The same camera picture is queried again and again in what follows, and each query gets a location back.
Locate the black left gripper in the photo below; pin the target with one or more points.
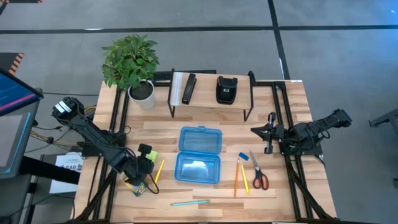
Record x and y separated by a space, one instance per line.
136 168

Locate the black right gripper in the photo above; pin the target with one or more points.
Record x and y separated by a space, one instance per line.
270 143

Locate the colourful crayon box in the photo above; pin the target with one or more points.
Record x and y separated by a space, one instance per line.
137 189

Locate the yellow highlighter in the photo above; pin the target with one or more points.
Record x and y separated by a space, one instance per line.
159 171
245 179

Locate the green sticky note pad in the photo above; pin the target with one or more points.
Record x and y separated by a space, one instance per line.
153 156

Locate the blue eraser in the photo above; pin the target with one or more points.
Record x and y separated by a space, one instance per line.
243 156

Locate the orange pencil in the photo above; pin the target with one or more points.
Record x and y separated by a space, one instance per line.
236 179

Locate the teal pencil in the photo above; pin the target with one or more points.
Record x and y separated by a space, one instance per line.
190 203

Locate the blue plastic pencil case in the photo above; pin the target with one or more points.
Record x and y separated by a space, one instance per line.
199 168

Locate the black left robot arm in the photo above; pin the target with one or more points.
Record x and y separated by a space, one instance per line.
93 137

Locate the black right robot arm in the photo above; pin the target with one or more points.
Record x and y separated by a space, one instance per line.
311 130

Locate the white paper sheet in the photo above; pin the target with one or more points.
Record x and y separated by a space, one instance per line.
70 161

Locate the wooden shelf black legs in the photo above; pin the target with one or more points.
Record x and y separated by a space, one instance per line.
205 90

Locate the white plant pot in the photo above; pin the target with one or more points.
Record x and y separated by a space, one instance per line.
146 101

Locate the black stapler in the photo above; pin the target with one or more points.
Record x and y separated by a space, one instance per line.
188 88

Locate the green leafy plant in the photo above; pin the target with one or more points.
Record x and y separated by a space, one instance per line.
130 60

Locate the black metal stand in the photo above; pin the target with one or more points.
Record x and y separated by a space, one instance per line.
387 118

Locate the grey equipment cart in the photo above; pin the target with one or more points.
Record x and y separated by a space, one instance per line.
12 140

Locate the computer monitor blue screen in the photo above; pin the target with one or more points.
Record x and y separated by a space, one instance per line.
15 91

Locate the black mat hazard stripes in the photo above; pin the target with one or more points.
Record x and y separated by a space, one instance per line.
9 62

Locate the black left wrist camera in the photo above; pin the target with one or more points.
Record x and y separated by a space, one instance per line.
145 148

